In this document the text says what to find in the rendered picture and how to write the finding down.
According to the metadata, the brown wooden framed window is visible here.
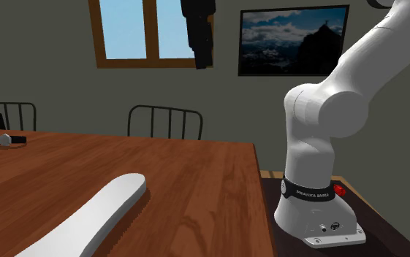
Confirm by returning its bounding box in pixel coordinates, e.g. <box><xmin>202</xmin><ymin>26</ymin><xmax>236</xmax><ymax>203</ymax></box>
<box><xmin>88</xmin><ymin>0</ymin><xmax>215</xmax><ymax>69</ymax></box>

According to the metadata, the black framed mountain picture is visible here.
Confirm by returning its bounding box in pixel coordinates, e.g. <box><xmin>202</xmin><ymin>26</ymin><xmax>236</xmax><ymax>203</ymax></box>
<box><xmin>238</xmin><ymin>4</ymin><xmax>351</xmax><ymax>77</ymax></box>

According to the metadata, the black metal chair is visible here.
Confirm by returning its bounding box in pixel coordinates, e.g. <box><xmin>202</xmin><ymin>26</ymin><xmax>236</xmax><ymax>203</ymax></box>
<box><xmin>127</xmin><ymin>104</ymin><xmax>204</xmax><ymax>141</ymax></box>
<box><xmin>0</xmin><ymin>101</ymin><xmax>37</xmax><ymax>132</ymax></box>

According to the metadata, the brown wooden table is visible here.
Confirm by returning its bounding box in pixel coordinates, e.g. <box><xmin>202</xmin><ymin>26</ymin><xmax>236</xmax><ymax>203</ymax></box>
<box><xmin>0</xmin><ymin>128</ymin><xmax>276</xmax><ymax>257</ymax></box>

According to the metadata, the long white curved flat object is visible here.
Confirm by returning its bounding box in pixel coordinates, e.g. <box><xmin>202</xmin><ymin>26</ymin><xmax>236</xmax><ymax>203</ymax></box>
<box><xmin>13</xmin><ymin>172</ymin><xmax>148</xmax><ymax>257</ymax></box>

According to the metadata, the black wristwatch with silver face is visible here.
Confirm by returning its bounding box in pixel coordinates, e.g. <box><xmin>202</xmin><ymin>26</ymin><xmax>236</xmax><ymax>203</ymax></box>
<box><xmin>0</xmin><ymin>134</ymin><xmax>28</xmax><ymax>147</ymax></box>

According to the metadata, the dark robot stand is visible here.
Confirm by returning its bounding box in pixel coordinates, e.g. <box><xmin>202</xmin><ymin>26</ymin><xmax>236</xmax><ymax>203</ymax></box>
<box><xmin>260</xmin><ymin>177</ymin><xmax>410</xmax><ymax>257</ymax></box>

